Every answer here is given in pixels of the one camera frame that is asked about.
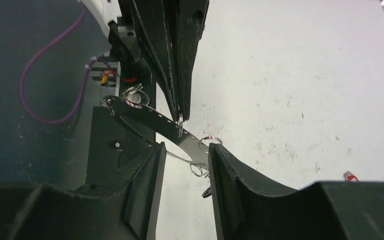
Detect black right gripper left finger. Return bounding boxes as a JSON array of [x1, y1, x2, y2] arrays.
[[0, 143, 167, 240]]

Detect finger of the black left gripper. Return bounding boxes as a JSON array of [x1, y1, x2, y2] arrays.
[[174, 0, 210, 121], [129, 0, 179, 121]]

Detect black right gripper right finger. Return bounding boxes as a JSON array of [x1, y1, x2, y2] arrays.
[[208, 143, 384, 240]]

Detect small split ring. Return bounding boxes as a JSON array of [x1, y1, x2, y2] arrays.
[[176, 112, 185, 138], [197, 135, 224, 154]]

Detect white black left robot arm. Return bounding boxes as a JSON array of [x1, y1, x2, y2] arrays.
[[84, 0, 210, 122]]

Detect black key tag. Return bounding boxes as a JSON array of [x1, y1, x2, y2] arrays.
[[201, 186, 212, 199]]

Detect small silver key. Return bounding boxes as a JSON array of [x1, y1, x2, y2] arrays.
[[120, 83, 143, 99]]

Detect red key tag with key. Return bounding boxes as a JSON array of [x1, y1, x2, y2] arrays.
[[343, 171, 360, 182]]

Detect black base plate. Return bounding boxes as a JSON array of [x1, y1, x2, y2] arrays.
[[84, 70, 156, 190]]

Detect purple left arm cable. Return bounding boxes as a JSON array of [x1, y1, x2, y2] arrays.
[[18, 4, 113, 126]]

